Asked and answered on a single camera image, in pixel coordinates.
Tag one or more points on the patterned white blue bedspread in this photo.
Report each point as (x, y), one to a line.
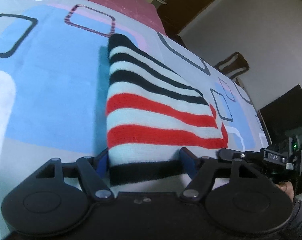
(54, 81)

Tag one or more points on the dark brown door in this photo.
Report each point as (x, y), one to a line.
(177, 14)

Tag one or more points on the black television screen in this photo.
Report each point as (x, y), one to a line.
(283, 117)

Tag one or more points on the dark wooden chair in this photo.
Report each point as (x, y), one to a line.
(233, 66)

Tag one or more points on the striped red black white sweater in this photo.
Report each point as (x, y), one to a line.
(152, 112)

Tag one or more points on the black jacket sleeve forearm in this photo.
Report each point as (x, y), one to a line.
(293, 229)

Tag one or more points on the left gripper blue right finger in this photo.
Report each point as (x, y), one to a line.
(203, 172)

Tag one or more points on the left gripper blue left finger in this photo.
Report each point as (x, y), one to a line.
(92, 171)

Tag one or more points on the person right hand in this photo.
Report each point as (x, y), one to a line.
(287, 187)

